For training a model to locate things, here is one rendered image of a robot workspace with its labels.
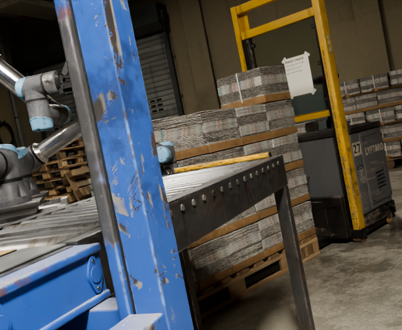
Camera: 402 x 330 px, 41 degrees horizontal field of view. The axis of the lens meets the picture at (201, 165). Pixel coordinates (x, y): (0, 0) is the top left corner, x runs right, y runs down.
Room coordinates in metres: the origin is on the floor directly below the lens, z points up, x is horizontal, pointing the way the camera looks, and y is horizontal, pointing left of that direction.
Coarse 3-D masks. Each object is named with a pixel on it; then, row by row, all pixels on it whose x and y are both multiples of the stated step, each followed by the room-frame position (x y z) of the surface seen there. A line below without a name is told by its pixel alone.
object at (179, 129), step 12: (156, 120) 2.84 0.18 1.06; (168, 120) 2.82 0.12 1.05; (180, 120) 2.85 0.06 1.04; (192, 120) 2.92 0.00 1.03; (156, 132) 2.82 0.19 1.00; (168, 132) 2.80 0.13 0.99; (180, 132) 2.85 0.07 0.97; (192, 132) 2.92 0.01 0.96; (180, 144) 2.84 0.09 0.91; (192, 144) 2.91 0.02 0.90; (204, 144) 2.96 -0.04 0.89; (192, 156) 2.91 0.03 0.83
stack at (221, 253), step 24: (264, 144) 3.33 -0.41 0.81; (240, 216) 3.07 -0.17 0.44; (216, 240) 2.90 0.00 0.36; (240, 240) 3.04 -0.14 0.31; (264, 240) 3.19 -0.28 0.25; (192, 264) 2.78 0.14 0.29; (216, 264) 2.88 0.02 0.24; (264, 264) 3.16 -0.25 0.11; (216, 288) 2.85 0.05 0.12; (240, 288) 2.99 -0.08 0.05
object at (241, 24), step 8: (232, 8) 4.14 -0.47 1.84; (232, 16) 4.15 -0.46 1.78; (240, 16) 4.20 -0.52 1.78; (240, 24) 4.21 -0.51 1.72; (248, 24) 4.15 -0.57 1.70; (240, 32) 4.20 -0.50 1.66; (240, 40) 4.13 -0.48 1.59; (240, 48) 4.14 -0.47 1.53; (248, 48) 4.17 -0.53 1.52; (240, 56) 4.15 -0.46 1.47; (248, 56) 4.12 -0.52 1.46; (248, 64) 4.13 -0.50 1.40
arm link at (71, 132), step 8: (64, 128) 2.63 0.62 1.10; (72, 128) 2.62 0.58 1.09; (80, 128) 2.62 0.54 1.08; (56, 136) 2.63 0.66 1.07; (64, 136) 2.62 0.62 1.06; (72, 136) 2.63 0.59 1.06; (80, 136) 2.65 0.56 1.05; (32, 144) 2.66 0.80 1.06; (40, 144) 2.65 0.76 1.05; (48, 144) 2.63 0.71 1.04; (56, 144) 2.63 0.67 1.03; (64, 144) 2.64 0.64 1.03; (32, 152) 2.62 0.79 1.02; (40, 152) 2.63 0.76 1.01; (48, 152) 2.64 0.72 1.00; (56, 152) 2.67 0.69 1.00; (40, 160) 2.64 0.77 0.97; (40, 168) 2.72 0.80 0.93
